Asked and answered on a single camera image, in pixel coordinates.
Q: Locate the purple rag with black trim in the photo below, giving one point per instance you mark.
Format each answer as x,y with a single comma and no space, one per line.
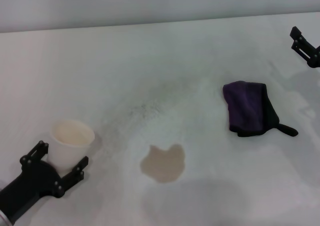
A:
245,105

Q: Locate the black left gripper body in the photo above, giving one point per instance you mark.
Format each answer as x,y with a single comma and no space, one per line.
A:
32,183

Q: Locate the white paper cup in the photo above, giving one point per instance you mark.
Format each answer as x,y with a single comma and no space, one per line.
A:
67,153

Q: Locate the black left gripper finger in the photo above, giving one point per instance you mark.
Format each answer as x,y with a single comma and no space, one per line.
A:
72,178
35,154

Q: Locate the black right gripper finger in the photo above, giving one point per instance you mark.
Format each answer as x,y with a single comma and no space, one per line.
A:
306,48

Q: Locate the brown water stain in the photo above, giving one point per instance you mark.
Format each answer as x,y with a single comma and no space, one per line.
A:
162,164

